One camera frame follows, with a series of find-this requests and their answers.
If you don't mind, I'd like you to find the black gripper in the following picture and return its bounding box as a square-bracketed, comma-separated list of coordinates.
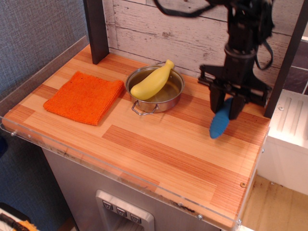
[199, 45, 271, 120]

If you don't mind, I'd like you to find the blue handled metal spoon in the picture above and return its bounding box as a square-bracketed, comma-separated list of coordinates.
[209, 98, 233, 139]

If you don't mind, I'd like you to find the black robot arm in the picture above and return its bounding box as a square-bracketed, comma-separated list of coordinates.
[198, 0, 274, 120]

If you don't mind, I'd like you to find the yellow plastic banana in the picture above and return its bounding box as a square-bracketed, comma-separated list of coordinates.
[130, 60, 175, 101]

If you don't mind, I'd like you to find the orange knitted cloth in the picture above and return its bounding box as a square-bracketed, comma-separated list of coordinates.
[43, 71, 124, 126]

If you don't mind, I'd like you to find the silver cabinet with buttons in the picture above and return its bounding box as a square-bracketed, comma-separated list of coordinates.
[43, 149, 219, 231]

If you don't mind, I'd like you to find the clear acrylic table guard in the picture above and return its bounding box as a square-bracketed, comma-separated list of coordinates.
[3, 112, 269, 231]

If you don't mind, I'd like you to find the yellow object bottom left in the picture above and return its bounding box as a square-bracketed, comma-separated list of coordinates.
[13, 221, 37, 231]

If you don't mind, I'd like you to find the steel pot with handles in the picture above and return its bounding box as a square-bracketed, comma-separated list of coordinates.
[125, 60, 185, 116]

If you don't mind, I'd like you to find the dark right vertical post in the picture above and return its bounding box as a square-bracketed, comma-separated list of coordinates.
[264, 0, 308, 118]

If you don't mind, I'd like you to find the dark vertical post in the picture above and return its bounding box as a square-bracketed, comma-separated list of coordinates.
[83, 0, 109, 64]
[264, 0, 308, 118]

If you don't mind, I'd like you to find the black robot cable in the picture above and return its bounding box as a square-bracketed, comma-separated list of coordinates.
[154, 0, 217, 18]

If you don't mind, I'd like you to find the dark left vertical post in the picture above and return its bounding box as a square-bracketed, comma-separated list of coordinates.
[83, 0, 109, 64]

